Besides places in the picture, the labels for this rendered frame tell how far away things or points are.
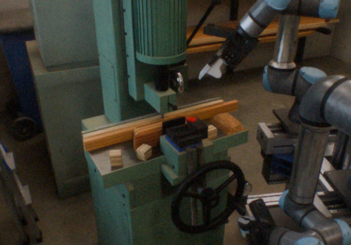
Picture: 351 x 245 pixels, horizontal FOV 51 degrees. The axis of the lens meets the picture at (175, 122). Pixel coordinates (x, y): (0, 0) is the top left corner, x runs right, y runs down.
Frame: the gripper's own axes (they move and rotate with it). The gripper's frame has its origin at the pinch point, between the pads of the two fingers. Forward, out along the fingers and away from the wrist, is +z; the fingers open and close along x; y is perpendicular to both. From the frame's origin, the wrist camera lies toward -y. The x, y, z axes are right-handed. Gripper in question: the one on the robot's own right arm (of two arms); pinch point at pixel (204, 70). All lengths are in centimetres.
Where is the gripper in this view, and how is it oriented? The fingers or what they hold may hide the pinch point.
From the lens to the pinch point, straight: 127.8
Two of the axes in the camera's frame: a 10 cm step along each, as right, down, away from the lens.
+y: 7.5, 6.6, 0.1
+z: -5.5, 6.1, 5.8
